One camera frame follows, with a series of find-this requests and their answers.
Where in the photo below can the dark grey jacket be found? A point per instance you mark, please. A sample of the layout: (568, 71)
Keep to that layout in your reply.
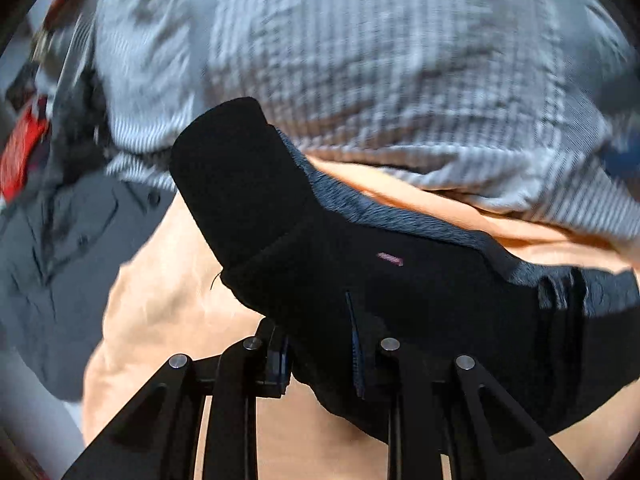
(55, 270)

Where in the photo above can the black pants blue floral stripe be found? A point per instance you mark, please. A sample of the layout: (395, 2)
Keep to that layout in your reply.
(380, 280)

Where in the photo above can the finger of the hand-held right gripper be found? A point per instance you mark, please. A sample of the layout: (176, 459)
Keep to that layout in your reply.
(624, 160)

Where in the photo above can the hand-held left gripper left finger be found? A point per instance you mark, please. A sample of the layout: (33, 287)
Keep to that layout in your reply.
(235, 410)

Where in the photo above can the grey striped duvet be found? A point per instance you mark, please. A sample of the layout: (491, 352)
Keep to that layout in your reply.
(380, 55)

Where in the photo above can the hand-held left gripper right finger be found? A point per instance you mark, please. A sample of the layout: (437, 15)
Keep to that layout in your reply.
(400, 410)

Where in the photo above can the orange bed sheet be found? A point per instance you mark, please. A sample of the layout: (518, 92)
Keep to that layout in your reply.
(165, 310)

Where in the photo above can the red cloth at left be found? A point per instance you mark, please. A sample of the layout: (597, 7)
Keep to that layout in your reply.
(22, 152)

